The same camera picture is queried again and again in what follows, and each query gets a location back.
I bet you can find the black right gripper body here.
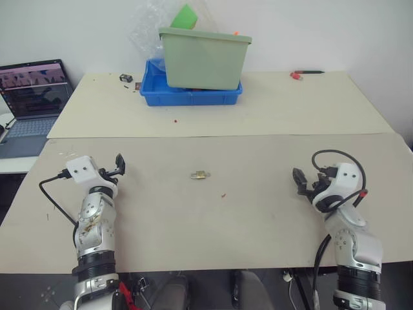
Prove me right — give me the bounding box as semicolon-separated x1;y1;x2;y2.
310;171;333;198

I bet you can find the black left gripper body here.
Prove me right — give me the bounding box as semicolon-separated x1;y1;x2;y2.
97;167;119;188

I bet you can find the pale green plastic bin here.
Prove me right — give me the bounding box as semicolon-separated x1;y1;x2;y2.
157;26;253;91

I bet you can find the grey laptop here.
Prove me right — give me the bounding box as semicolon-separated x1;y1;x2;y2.
0;59;75;160

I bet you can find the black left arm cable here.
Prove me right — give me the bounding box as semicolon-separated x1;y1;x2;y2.
38;169;80;256

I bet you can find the clear plastic bag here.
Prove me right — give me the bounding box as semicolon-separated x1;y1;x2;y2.
128;2;223;71

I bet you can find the green foam block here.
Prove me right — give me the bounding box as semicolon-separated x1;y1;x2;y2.
170;3;199;30

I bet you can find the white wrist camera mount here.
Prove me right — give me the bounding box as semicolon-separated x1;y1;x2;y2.
314;162;361;207
65;155;101;185

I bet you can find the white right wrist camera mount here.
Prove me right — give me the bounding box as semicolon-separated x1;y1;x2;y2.
314;162;361;207

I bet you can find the thin white cable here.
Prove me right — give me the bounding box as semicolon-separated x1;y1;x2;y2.
283;271;299;310

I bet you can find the beige cardboard sheet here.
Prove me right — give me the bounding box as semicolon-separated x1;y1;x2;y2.
46;70;396;140
0;132;413;275

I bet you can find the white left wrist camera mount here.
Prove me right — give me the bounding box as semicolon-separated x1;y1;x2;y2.
65;155;101;185

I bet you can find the blue plastic tray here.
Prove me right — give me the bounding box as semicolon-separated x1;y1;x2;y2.
139;59;243;107

